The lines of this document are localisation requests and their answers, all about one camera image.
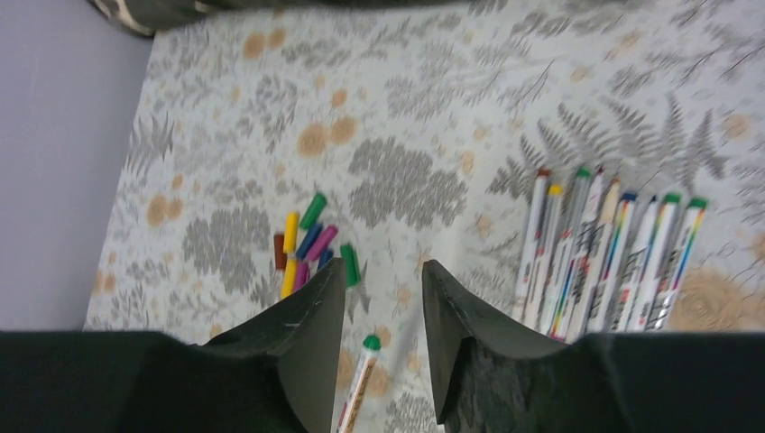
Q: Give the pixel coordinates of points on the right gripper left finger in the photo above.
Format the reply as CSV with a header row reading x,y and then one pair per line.
x,y
275,372

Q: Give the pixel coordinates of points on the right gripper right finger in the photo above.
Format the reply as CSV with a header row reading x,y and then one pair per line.
x,y
489,373

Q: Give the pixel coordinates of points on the rainbow stripe green marker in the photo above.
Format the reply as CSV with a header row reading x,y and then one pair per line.
x,y
368,358

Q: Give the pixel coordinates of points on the green cap marker pen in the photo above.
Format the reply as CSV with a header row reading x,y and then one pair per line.
x,y
557,284

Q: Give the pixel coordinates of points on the purple pen cap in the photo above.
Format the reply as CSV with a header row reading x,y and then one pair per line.
x,y
301,275

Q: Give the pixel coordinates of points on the brown marker pen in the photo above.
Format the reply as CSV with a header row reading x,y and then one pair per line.
x,y
529,243

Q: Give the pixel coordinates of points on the brown pen cap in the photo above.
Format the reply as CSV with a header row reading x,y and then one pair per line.
x,y
280,257

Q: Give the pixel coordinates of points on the rainbow stripe blue marker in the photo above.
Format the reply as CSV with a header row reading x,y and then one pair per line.
x,y
612,262

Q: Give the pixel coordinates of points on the blue pen cap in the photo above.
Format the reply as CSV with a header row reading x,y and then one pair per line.
x,y
325,256
308,240

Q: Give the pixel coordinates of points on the green pen cap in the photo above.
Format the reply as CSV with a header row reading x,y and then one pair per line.
x,y
349,256
313,211

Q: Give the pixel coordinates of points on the magenta pen cap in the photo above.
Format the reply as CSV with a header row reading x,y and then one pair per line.
x,y
322,242

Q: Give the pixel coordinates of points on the yellow pen cap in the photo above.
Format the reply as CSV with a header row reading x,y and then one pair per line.
x,y
290,232

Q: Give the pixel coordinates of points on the dark green end marker pen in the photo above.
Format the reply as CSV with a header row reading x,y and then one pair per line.
x,y
649,280

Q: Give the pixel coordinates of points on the yellow cap marker pen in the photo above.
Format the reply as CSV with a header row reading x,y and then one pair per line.
x,y
547,233

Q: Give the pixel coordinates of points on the blue cap marker pen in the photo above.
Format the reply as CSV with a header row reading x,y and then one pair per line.
x,y
634,267

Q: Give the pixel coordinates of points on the purple cap marker pen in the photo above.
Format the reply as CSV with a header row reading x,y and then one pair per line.
x,y
676,264

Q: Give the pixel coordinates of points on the floral table mat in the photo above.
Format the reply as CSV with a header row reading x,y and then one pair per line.
x,y
423,129

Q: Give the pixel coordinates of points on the black pillow with beige flowers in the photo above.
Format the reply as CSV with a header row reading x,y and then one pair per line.
x,y
145,18

